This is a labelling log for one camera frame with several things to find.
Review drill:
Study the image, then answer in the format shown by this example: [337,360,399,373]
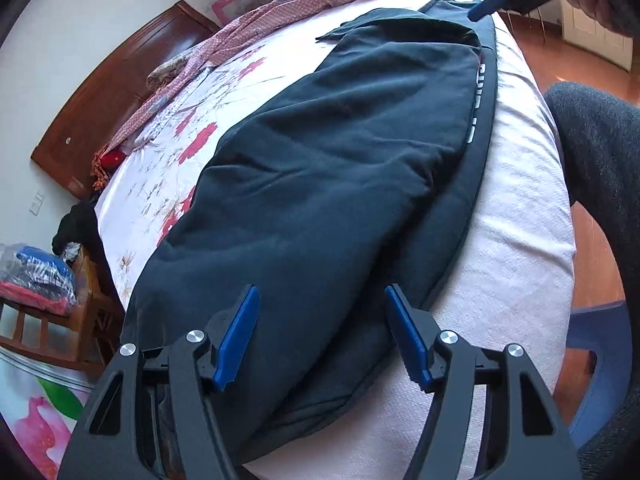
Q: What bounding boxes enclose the dark teal pants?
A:
[120,0,499,466]

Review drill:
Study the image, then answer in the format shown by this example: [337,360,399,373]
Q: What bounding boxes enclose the person's leg in dark trousers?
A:
[542,81,640,480]

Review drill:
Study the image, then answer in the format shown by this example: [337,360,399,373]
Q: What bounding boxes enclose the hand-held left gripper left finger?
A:
[57,285,261,480]

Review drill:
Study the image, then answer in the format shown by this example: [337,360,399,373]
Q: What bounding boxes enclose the pink patterned quilt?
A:
[90,0,458,191]

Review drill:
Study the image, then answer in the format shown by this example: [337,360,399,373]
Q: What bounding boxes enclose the plastic bag of clothes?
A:
[0,244,78,317]

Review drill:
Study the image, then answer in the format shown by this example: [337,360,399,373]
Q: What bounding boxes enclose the wooden chair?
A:
[0,245,126,376]

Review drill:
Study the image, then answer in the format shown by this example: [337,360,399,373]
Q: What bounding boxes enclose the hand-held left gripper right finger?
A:
[384,284,583,480]

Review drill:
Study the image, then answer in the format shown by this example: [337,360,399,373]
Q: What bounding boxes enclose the floral printed cloth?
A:
[0,347,98,480]

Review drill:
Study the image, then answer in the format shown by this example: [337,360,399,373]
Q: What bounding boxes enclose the blue plastic stool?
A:
[567,300,628,453]

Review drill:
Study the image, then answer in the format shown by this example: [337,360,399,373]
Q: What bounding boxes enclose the bed with floral sheet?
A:
[92,0,578,480]

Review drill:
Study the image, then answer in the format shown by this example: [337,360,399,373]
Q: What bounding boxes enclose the black cloth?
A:
[52,199,103,266]

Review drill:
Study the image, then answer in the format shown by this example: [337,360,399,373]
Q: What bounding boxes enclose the wooden headboard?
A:
[31,0,221,201]

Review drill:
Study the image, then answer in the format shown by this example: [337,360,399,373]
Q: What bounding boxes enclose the white cabinet door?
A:
[561,0,635,71]

